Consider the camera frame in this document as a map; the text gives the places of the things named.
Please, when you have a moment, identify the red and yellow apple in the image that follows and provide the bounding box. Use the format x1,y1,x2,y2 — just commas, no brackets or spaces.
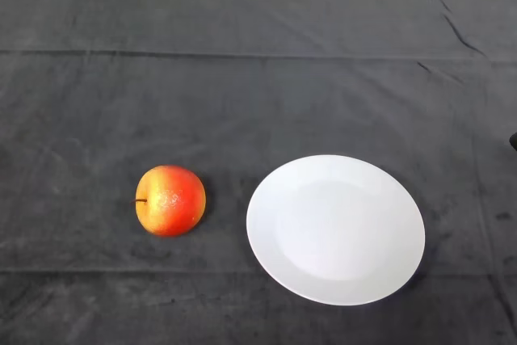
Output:
129,164,208,238

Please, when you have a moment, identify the white round plate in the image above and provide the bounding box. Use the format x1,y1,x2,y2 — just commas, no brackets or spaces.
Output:
246,154,427,307

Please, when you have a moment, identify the black cloth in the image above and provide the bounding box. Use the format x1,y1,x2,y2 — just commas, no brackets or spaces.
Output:
0,0,517,345

